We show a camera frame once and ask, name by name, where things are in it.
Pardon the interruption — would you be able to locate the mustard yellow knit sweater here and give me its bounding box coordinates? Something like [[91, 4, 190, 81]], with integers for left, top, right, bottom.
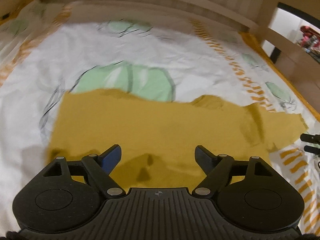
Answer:
[[47, 89, 307, 189]]

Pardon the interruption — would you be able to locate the orange bed sheet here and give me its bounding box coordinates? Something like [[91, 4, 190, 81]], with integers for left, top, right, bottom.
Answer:
[[238, 31, 320, 123]]

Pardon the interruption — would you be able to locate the light wooden bed frame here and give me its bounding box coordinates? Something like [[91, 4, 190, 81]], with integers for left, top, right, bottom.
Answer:
[[1, 0, 319, 109]]

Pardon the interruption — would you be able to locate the pile of colourful clothes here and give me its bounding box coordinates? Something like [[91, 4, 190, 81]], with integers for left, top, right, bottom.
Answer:
[[297, 25, 319, 63]]

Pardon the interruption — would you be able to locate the white leaf-print duvet cover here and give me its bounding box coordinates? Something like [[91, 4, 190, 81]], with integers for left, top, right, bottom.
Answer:
[[1, 1, 319, 235]]

